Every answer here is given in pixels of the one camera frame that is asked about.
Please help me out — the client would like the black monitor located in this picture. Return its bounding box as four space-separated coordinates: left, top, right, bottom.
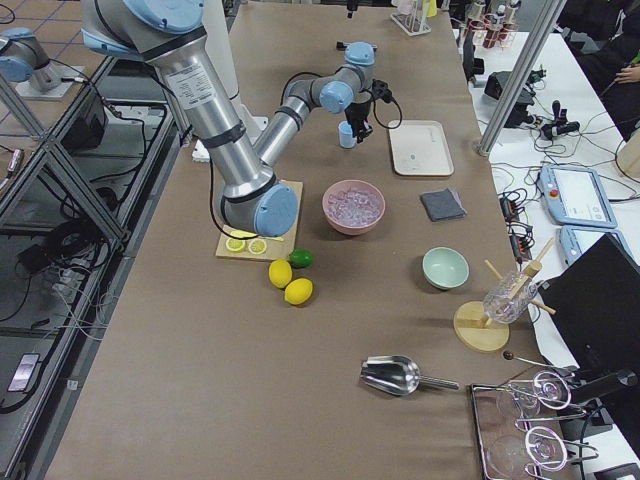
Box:
542 232 640 391

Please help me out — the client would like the teach pendant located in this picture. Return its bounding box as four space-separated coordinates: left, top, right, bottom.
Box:
559 225 624 266
537 165 618 229

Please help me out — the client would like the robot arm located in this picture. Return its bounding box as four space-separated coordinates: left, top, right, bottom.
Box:
81 1 375 237

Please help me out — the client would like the pink bowl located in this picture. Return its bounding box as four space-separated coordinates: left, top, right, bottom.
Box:
322 180 386 236

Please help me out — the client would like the grey folded cloth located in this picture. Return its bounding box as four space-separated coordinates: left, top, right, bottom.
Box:
420 188 467 222

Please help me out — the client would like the yellow lemon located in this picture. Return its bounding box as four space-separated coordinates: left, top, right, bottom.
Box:
284 278 314 306
268 259 293 289

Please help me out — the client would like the aluminium frame post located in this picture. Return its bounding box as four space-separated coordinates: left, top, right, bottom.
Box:
476 0 566 157

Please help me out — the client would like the lemon slice upper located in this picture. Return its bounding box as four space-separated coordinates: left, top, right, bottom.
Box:
225 238 247 253

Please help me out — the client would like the lemon slice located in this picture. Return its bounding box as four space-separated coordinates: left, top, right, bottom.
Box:
247 238 268 255
225 238 247 253

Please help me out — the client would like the cream rabbit tray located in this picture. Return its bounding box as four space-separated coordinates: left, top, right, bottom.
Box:
388 119 454 177

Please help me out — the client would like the green lime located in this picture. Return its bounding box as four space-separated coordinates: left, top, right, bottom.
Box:
288 249 315 269

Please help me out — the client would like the clear glass mug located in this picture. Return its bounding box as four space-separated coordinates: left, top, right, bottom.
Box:
483 271 537 324

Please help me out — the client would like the mint green bowl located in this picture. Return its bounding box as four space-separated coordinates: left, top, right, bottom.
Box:
422 247 470 290

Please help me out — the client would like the yellow lemon back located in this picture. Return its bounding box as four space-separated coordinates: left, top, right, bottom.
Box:
268 259 293 289

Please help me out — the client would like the teach pendant upper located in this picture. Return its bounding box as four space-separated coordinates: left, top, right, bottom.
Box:
537 165 618 229

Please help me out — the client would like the wire glass rack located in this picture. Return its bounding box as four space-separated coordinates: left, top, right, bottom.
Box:
469 367 599 479

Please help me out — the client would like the wooden cup stand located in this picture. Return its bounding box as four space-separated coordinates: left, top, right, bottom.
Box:
454 238 556 353

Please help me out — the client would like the teach pendant lower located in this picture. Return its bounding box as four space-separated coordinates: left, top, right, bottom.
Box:
559 225 624 266

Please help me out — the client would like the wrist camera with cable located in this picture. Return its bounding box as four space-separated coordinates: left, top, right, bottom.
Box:
370 79 403 130

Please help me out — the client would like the lemon slice lower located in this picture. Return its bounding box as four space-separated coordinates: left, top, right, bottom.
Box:
247 238 268 255

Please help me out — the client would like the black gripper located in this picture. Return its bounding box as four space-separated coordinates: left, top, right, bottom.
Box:
347 100 373 144

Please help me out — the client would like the clear ice cubes pile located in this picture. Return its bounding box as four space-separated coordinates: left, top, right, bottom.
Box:
326 188 382 227

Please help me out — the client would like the yellow lemon front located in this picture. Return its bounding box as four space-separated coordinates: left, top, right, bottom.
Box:
284 278 314 306

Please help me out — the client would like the light blue cup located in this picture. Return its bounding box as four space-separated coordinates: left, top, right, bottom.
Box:
338 120 357 149

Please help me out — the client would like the smartphone on floor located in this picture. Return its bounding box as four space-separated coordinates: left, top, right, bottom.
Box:
7 353 40 393

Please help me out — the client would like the wooden cutting board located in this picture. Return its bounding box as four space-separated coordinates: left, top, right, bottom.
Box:
215 180 303 261

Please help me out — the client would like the metal ice scoop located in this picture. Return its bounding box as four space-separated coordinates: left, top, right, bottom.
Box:
360 355 460 396

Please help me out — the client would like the yellow plastic knife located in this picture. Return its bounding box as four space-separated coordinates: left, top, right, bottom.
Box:
228 230 284 242

